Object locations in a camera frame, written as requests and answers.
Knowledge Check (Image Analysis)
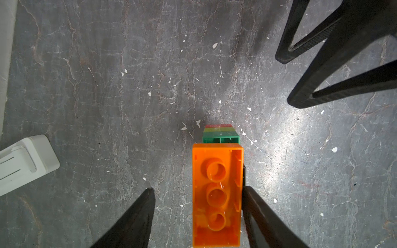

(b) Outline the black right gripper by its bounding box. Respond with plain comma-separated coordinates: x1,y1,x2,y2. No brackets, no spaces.
275,0,397,109

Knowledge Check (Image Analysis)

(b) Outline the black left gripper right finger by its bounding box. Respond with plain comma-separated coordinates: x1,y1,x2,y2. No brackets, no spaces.
242,169,308,248

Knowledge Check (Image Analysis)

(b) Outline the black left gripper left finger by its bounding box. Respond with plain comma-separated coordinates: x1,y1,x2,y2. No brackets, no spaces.
92,188,156,248

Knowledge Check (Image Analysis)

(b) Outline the orange lego brick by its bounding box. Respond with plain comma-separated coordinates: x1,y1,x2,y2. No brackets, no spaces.
192,143,244,248

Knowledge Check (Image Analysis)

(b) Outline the dark green lego brick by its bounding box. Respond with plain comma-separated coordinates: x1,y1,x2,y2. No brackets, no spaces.
202,131,240,144

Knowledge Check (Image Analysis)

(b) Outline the red lego brick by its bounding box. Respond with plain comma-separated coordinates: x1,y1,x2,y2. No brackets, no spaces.
205,124,233,128

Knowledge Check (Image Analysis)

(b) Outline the lime green long lego brick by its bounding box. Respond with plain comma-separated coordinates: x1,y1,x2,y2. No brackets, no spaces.
204,127,235,132

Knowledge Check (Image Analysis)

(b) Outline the white open flip box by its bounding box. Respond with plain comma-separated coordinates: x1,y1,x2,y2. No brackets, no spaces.
1,134,60,196

